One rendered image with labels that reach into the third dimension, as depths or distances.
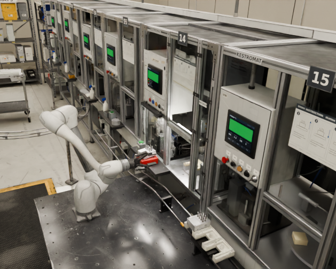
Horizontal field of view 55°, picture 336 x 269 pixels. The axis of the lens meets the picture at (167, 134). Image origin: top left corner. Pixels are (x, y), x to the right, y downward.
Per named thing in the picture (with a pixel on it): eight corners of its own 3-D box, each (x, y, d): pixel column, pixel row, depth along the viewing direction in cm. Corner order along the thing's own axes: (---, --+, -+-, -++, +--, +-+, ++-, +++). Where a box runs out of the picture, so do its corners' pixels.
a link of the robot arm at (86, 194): (70, 210, 248) (68, 186, 239) (84, 197, 264) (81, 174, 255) (88, 215, 244) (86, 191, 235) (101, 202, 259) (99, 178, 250)
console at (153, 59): (141, 100, 294) (140, 49, 275) (168, 96, 307) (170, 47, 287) (162, 116, 261) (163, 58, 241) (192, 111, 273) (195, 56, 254)
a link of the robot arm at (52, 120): (58, 125, 227) (69, 118, 239) (38, 110, 228) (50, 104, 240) (52, 138, 234) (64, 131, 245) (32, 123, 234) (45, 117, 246)
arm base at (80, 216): (78, 226, 241) (78, 220, 239) (71, 209, 259) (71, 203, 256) (102, 219, 249) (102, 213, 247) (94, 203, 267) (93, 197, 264)
